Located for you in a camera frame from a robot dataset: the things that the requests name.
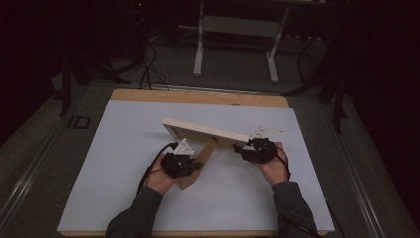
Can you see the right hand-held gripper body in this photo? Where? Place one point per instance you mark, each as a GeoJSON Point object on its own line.
{"type": "Point", "coordinates": [262, 152]}

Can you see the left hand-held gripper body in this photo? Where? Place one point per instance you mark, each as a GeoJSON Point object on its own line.
{"type": "Point", "coordinates": [178, 165]}

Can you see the wooden photo frame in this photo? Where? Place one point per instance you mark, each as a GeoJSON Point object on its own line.
{"type": "Point", "coordinates": [204, 132]}

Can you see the person's right hand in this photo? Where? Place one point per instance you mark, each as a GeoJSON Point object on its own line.
{"type": "Point", "coordinates": [275, 172]}

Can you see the person's left hand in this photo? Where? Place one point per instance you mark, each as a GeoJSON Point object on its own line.
{"type": "Point", "coordinates": [158, 180]}

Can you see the white table mat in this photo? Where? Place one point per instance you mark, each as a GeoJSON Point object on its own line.
{"type": "Point", "coordinates": [115, 185]}

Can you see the black metal stand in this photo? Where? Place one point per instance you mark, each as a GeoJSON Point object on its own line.
{"type": "Point", "coordinates": [66, 94]}
{"type": "Point", "coordinates": [338, 105]}

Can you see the metal floor rail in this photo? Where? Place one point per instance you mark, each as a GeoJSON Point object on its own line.
{"type": "Point", "coordinates": [363, 198]}
{"type": "Point", "coordinates": [198, 88]}
{"type": "Point", "coordinates": [29, 175]}

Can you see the black floor bracket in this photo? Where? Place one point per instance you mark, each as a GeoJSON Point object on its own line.
{"type": "Point", "coordinates": [70, 122]}

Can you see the white metal table frame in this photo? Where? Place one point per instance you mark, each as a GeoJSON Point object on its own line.
{"type": "Point", "coordinates": [241, 26]}

